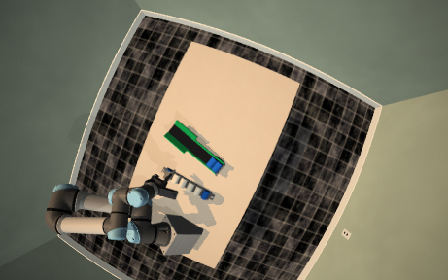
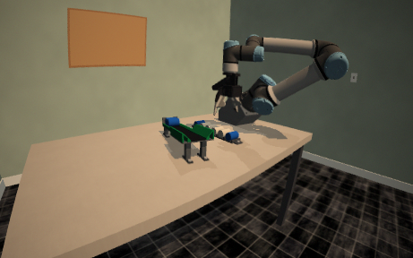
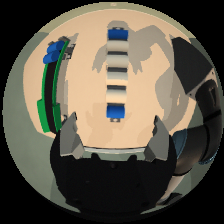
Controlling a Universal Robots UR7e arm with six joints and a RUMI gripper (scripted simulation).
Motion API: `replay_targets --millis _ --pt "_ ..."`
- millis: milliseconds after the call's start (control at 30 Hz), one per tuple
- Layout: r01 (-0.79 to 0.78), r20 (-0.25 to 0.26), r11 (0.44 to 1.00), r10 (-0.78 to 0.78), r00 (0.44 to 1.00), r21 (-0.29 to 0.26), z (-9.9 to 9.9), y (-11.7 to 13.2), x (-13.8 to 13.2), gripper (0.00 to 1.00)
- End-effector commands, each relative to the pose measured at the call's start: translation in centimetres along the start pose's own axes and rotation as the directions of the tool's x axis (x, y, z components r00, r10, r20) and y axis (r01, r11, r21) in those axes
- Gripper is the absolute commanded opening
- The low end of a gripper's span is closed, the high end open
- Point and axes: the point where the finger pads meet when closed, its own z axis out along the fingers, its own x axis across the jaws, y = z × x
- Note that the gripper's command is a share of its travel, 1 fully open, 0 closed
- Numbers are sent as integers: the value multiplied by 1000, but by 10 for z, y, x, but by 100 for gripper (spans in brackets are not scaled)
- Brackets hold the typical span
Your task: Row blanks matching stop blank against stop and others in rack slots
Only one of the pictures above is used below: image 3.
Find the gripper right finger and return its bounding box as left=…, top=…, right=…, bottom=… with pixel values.
left=143, top=115, right=177, bottom=191

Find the blue plastic bar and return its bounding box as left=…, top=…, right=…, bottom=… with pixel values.
left=47, top=40, right=64, bottom=54
left=108, top=29, right=128, bottom=39
left=106, top=106, right=125, bottom=118
left=43, top=50, right=60, bottom=64

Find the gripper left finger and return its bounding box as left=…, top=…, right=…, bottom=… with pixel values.
left=50, top=112, right=85, bottom=187

